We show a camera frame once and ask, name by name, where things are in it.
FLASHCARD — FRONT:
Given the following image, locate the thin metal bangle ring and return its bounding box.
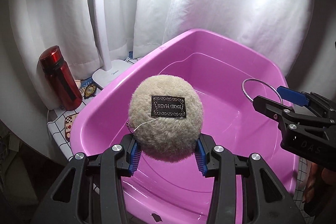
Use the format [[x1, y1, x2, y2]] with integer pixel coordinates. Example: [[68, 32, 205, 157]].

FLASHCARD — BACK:
[[241, 78, 284, 106]]

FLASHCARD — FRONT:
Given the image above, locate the beige fluffy round pouch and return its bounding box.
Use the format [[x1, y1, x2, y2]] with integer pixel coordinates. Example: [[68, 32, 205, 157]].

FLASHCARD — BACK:
[[126, 75, 203, 162]]

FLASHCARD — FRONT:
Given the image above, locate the pink plastic tub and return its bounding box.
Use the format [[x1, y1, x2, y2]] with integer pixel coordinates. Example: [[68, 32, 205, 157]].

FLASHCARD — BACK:
[[70, 29, 298, 223]]

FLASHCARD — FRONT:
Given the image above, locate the black grid white tablecloth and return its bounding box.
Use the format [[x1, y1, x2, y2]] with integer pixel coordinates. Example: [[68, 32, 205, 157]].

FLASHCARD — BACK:
[[47, 88, 101, 160]]

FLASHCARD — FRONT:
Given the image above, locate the white curtain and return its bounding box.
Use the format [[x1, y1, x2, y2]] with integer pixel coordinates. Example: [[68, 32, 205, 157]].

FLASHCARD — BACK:
[[1, 0, 335, 161]]

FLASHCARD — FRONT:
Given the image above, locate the red metal water bottle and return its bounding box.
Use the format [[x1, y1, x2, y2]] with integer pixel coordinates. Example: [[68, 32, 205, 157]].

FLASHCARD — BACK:
[[39, 46, 83, 111]]

